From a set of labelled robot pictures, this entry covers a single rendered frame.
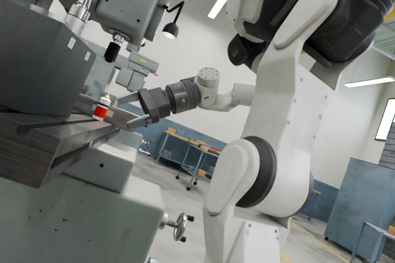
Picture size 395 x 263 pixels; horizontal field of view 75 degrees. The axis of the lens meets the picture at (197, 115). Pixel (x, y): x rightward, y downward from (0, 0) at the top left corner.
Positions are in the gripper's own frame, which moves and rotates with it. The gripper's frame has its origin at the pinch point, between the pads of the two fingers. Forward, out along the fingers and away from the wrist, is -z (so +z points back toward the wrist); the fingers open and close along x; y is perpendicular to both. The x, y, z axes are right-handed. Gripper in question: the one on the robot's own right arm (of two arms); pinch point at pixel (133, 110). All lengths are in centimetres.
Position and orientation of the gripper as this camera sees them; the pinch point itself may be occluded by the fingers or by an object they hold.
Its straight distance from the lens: 72.9
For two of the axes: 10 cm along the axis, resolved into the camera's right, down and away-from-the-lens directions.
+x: -4.4, -6.4, 6.3
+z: 9.0, -2.7, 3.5
